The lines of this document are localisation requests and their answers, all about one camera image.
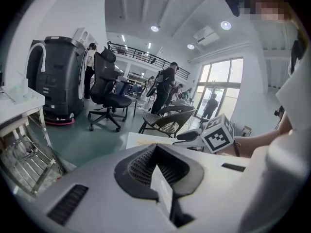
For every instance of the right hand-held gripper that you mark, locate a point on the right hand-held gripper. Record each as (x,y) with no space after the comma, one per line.
(218,135)

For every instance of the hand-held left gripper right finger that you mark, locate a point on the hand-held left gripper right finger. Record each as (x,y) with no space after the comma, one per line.
(218,190)

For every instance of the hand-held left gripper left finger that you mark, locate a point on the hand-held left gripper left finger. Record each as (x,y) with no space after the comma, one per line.
(97,178)

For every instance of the pale yellow sheet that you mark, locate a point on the pale yellow sheet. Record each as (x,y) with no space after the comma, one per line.
(155,141)

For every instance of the person's right forearm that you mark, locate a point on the person's right forearm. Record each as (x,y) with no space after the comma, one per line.
(257,142)

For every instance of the dark metal frame stand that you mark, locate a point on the dark metal frame stand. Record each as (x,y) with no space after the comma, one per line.
(48,136)

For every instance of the small white sink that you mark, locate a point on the small white sink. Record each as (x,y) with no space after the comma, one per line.
(14,108)

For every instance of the brown wicker chair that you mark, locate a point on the brown wicker chair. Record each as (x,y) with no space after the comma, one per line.
(170,120)

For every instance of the glass door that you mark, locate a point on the glass door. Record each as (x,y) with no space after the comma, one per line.
(218,81)

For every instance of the round ceiling light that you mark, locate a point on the round ceiling light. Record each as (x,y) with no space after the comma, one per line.
(154,28)
(225,25)
(190,46)

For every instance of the black tripod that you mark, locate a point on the black tripod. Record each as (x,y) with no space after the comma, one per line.
(279,115)

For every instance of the black mezzanine railing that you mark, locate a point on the black mezzanine railing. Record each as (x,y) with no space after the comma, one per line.
(145,56)

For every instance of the black office chair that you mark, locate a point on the black office chair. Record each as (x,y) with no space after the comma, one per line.
(104,81)

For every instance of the black cleaning machine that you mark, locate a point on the black cleaning machine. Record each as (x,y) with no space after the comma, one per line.
(60,81)

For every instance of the ceiling air conditioner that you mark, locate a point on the ceiling air conditioner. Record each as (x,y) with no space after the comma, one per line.
(206,35)

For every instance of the person's white garment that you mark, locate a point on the person's white garment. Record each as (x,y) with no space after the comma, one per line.
(298,101)

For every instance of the white gooseneck faucet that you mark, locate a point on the white gooseneck faucet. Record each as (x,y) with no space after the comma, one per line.
(43,59)

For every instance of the white arched panel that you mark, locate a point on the white arched panel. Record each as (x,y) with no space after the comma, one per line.
(82,35)

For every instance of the person's head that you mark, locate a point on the person's head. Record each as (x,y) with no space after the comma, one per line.
(267,1)

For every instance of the black head-worn camera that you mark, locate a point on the black head-worn camera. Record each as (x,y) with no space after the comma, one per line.
(232,1)

